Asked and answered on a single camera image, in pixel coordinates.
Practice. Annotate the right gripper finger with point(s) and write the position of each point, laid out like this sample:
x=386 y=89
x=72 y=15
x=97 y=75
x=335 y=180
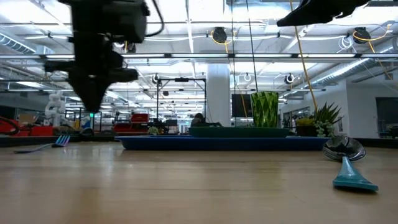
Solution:
x=314 y=14

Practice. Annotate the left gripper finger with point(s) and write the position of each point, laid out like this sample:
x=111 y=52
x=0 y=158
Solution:
x=98 y=93
x=83 y=93

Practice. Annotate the green faceted cup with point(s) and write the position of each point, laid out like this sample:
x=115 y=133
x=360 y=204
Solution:
x=265 y=109

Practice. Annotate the green plate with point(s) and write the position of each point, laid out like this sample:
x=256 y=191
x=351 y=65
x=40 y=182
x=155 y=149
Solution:
x=239 y=132

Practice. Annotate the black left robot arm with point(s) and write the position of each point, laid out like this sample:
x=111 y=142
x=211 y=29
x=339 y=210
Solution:
x=109 y=18

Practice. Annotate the blue plastic tray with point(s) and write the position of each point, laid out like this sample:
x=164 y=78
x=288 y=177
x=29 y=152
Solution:
x=217 y=144

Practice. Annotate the white robot figure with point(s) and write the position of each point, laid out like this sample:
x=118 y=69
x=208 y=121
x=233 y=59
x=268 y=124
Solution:
x=56 y=107

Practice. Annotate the red tool cabinet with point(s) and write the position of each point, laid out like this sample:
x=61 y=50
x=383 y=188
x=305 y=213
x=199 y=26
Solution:
x=37 y=130
x=136 y=119

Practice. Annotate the person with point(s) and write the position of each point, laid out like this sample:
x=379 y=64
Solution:
x=198 y=120

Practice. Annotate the potted succulent plant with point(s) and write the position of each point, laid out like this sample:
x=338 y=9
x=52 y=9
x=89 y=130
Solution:
x=325 y=119

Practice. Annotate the black monitor screen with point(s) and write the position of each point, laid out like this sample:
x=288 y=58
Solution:
x=241 y=105

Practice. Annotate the white square column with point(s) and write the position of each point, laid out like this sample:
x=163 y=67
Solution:
x=218 y=99

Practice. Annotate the black tube stand frame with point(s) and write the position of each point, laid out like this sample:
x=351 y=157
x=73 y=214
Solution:
x=157 y=96

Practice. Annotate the long strip light rail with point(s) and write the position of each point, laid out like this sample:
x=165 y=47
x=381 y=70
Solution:
x=217 y=56

